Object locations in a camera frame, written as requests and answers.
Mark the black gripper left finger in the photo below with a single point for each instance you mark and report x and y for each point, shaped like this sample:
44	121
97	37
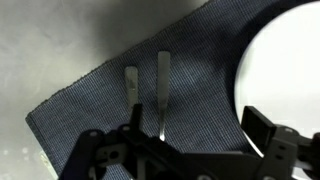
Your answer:
136	116

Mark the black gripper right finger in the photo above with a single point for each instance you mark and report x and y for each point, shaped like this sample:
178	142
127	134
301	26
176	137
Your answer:
258	128

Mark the silver metal spoon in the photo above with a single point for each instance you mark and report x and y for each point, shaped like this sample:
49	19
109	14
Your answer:
163	83

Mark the white round plate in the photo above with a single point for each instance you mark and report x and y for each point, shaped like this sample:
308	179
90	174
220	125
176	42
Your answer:
286	66

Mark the silver metal fork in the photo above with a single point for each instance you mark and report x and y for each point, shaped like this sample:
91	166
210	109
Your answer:
131	83

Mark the dark blue woven placemat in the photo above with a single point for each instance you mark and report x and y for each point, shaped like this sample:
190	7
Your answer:
200	66

